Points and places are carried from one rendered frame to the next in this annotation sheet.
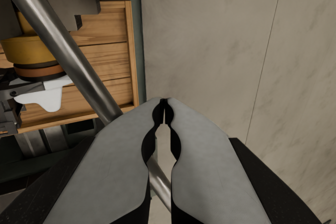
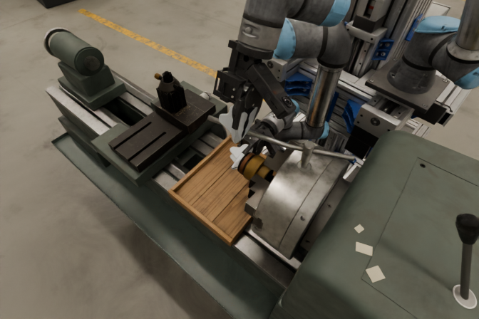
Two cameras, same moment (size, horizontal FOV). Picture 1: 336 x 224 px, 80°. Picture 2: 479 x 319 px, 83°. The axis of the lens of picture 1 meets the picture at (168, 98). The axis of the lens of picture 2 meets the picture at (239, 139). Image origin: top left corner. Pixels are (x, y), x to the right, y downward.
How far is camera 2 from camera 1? 0.53 m
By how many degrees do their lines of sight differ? 50
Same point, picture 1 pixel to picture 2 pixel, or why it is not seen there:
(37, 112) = (223, 154)
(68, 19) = (255, 180)
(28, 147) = (212, 136)
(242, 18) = not seen: outside the picture
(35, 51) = (256, 161)
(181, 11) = not seen: outside the picture
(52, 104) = (234, 149)
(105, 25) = (229, 220)
